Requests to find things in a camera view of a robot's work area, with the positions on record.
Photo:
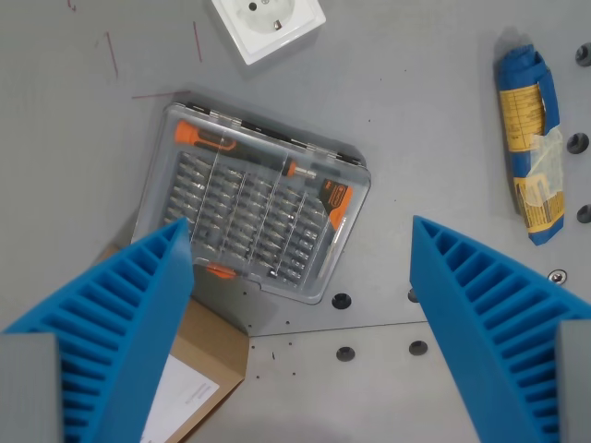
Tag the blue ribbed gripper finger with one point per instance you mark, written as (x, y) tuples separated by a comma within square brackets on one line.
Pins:
[(138, 295), (480, 304)]

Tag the black table screw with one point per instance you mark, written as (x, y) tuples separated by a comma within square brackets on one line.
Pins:
[(418, 348), (341, 301), (345, 354), (412, 295)]

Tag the brown cardboard box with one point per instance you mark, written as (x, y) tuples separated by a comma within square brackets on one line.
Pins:
[(203, 341)]

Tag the silver table bolt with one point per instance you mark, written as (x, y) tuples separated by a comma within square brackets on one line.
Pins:
[(558, 277)]

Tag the white paper label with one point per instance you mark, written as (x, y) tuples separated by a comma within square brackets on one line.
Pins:
[(177, 397)]

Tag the clear screwdriver bit set case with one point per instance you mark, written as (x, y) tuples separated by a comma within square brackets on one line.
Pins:
[(253, 203)]

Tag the blue rolled bag with label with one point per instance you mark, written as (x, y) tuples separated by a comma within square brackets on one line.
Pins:
[(531, 138)]

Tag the white wall socket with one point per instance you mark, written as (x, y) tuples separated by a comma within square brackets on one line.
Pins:
[(269, 24)]

